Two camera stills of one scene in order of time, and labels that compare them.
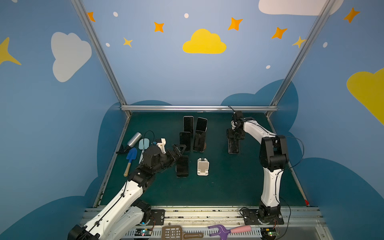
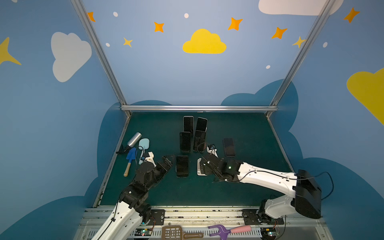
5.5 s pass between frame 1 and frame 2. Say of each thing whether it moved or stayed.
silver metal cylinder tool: stayed
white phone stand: stayed
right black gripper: moved
